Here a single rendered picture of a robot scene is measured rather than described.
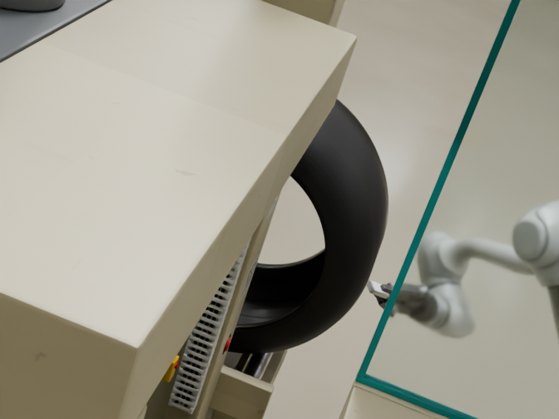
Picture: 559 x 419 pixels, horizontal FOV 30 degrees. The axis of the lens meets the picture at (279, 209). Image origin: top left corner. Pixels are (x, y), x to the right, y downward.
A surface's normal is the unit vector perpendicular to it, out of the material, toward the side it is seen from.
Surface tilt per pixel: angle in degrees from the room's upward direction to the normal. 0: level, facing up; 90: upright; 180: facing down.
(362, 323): 0
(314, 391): 0
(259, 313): 20
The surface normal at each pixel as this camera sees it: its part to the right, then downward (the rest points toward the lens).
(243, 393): -0.24, 0.39
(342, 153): 0.65, -0.40
